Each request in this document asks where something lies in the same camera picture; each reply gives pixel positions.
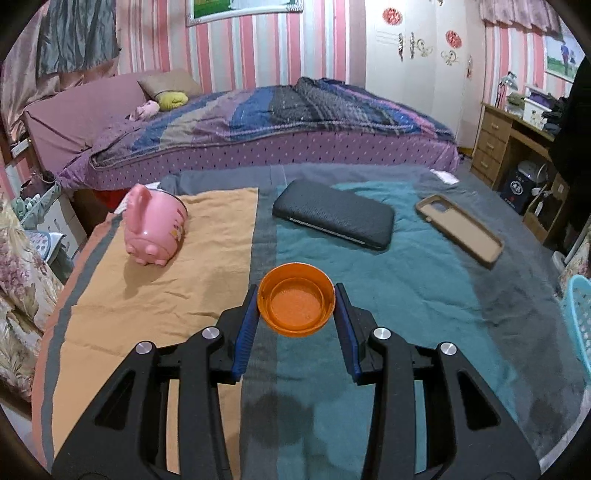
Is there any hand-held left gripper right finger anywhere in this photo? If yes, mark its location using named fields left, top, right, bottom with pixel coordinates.
left=335, top=282, right=541, bottom=480

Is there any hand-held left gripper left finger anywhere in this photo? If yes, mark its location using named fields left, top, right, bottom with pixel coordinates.
left=51, top=285, right=259, bottom=480

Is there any orange grey teal striped blanket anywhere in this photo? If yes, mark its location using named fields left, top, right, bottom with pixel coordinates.
left=30, top=164, right=587, bottom=480

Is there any black textured wallet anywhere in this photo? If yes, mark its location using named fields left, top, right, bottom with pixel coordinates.
left=272, top=179, right=396, bottom=251

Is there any pink piggy bank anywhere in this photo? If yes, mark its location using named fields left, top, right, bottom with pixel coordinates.
left=124, top=184, right=188, bottom=267

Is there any tan phone case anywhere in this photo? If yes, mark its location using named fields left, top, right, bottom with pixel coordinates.
left=416, top=194, right=505, bottom=271

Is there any black printed box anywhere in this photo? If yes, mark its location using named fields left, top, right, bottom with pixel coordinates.
left=501, top=166, right=539, bottom=215

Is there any cardboard box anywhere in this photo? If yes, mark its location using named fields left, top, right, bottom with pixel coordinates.
left=522, top=173, right=568, bottom=243

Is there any purple blue striped quilt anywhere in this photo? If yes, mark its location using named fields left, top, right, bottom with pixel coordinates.
left=90, top=76, right=455, bottom=169

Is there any light blue plastic basket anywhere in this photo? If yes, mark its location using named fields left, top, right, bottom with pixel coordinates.
left=560, top=275, right=591, bottom=365

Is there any wooden desk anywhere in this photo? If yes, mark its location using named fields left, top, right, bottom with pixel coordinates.
left=470, top=102, right=571, bottom=245

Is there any yellow green plush toy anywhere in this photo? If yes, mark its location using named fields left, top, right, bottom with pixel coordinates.
left=157, top=91, right=189, bottom=112

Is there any pink plush toy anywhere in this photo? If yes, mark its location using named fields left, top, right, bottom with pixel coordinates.
left=128, top=100, right=160, bottom=121

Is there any white wardrobe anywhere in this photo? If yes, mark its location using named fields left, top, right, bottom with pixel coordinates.
left=365, top=0, right=485, bottom=151

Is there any tan pillow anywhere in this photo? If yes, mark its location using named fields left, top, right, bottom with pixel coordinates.
left=137, top=69, right=201, bottom=100

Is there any purple bed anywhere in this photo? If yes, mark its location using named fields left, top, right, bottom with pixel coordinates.
left=21, top=69, right=462, bottom=204

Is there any desk lamp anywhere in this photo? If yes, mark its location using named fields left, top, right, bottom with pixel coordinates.
left=496, top=71, right=518, bottom=109

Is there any dark clothing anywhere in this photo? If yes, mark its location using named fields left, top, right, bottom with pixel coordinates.
left=551, top=60, right=591, bottom=232

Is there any framed landscape picture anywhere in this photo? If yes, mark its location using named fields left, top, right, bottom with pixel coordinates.
left=185, top=0, right=303, bottom=27

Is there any grey hanging cloth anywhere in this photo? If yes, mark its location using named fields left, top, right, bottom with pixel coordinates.
left=37, top=0, right=121, bottom=77

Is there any pink floral valance curtain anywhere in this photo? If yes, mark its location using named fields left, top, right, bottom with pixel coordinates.
left=478, top=0, right=564, bottom=35

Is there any small wall picture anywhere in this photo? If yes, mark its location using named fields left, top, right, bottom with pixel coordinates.
left=544, top=23, right=580, bottom=81

